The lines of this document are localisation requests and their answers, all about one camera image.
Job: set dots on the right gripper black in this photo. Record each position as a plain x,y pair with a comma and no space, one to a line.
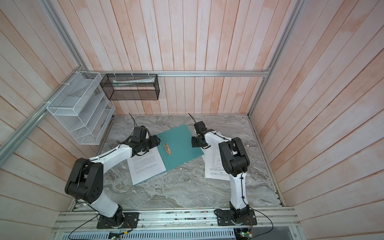
193,143

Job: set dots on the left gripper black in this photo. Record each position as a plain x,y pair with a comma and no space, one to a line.
155,142

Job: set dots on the metal folder clip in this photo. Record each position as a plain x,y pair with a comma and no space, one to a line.
167,149

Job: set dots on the green file folder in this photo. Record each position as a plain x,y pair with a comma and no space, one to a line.
179,141

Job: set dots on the printed paper sheet front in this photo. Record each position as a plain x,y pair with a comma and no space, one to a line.
146,166

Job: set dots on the printed paper sheet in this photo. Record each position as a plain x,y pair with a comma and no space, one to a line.
146,166
213,162

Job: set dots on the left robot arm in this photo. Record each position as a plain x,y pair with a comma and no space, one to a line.
86,179

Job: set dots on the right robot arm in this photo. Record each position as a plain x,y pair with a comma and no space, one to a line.
235,162

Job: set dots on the papers in black basket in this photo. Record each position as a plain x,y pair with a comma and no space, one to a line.
134,82

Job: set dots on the left camera cable black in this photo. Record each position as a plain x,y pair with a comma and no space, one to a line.
134,121

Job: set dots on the black mesh wall basket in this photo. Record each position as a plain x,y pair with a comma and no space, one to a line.
130,93

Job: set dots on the white wire mesh shelf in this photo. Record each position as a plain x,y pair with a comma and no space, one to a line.
81,110

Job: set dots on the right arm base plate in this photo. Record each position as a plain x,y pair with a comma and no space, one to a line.
227,218

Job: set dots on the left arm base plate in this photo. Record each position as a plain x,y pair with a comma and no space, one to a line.
125,220

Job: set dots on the horizontal aluminium wall bar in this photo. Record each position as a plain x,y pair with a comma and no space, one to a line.
166,74

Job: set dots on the aluminium mounting rail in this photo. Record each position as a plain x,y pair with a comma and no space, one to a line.
177,219

